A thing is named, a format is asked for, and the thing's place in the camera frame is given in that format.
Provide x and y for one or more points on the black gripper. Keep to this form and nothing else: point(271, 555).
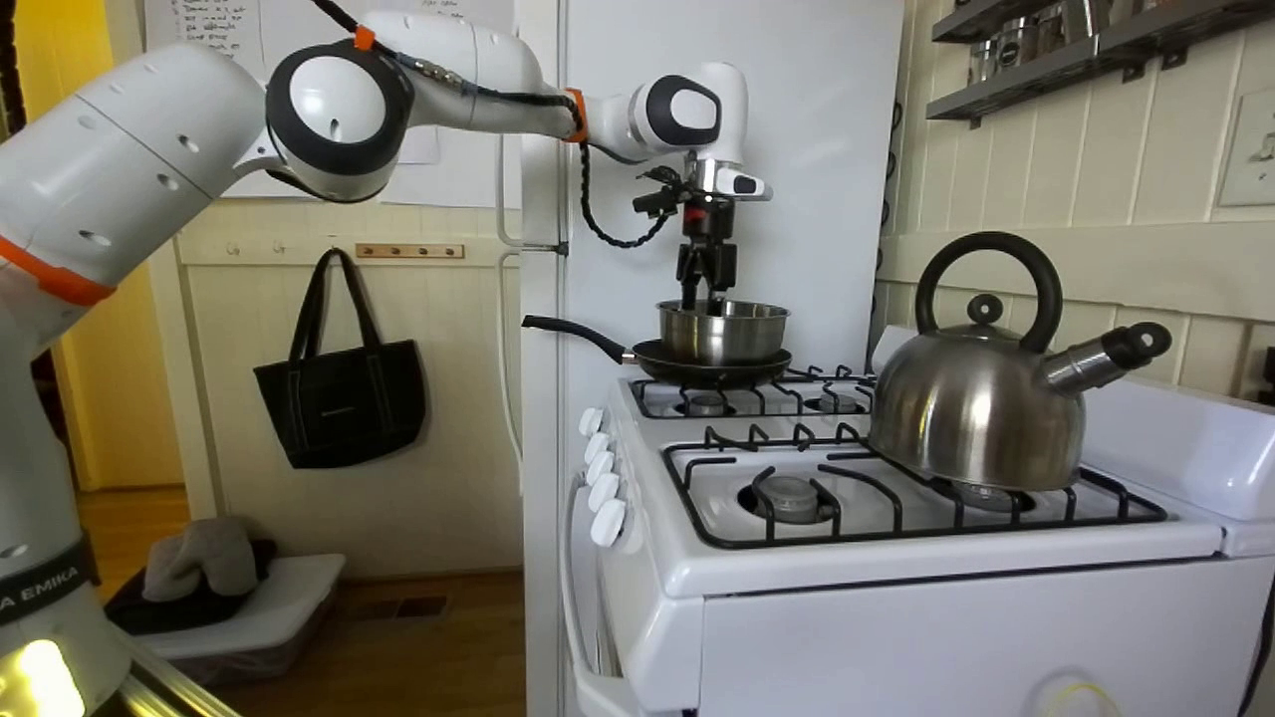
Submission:
point(708, 240)

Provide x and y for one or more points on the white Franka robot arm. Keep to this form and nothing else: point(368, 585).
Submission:
point(147, 146)

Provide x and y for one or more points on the black stove burner grate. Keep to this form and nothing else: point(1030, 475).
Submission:
point(832, 394)
point(851, 484)

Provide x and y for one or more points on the white stove knob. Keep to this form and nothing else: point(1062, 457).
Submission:
point(611, 522)
point(600, 447)
point(602, 467)
point(609, 490)
point(593, 419)

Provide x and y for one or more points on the white gas stove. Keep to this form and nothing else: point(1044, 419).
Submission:
point(930, 624)

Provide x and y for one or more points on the stainless steel pot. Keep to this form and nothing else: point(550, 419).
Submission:
point(724, 334)

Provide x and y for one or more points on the black frying pan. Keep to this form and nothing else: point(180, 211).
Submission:
point(665, 360)

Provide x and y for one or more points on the white refrigerator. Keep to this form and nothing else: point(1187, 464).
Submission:
point(823, 131)

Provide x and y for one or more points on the silver gas burner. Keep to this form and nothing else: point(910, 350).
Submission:
point(791, 500)

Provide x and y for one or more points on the glass spice jar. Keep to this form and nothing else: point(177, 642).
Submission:
point(987, 61)
point(1019, 41)

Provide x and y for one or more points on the black tote bag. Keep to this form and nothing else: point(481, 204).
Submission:
point(339, 402)

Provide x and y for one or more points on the white plastic bin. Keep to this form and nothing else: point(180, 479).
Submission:
point(285, 604)

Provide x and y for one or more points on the grey folded cloth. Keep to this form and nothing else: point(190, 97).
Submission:
point(201, 557)

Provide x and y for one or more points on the yellow door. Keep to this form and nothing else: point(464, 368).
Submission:
point(121, 383)

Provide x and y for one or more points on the metal robot mounting cart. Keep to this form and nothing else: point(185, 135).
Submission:
point(172, 692)

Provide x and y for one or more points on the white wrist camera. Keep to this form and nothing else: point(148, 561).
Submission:
point(747, 183)

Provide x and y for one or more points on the wooden hook rail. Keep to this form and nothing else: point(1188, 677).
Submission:
point(411, 253)

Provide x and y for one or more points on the dark wall spice rack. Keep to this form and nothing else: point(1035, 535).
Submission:
point(1062, 65)

